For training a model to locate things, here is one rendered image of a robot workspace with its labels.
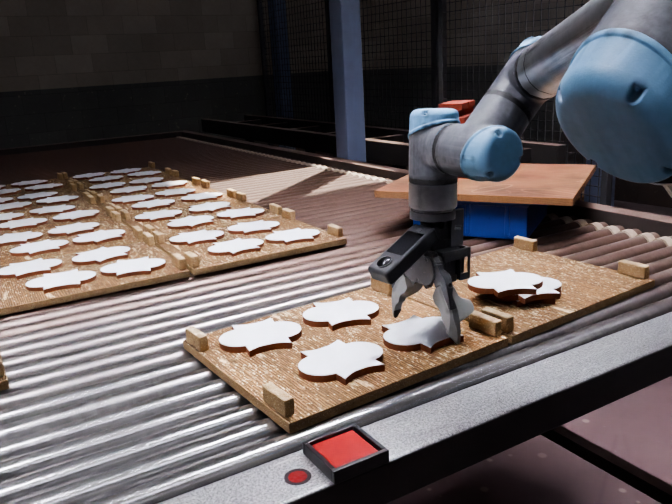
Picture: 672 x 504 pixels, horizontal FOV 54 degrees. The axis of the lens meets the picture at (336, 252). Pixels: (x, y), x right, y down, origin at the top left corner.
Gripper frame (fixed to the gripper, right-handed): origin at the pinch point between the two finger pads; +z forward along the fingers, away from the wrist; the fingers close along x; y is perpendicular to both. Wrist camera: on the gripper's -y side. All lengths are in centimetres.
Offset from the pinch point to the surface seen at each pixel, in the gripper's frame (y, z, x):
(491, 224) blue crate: 57, -3, 37
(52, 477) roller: -57, 5, 1
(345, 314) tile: -5.1, -0.1, 14.0
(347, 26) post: 107, -60, 167
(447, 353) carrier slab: -1.2, 0.9, -7.3
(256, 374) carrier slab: -27.2, 1.8, 5.8
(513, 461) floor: 97, 91, 59
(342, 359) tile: -16.1, 0.2, -0.5
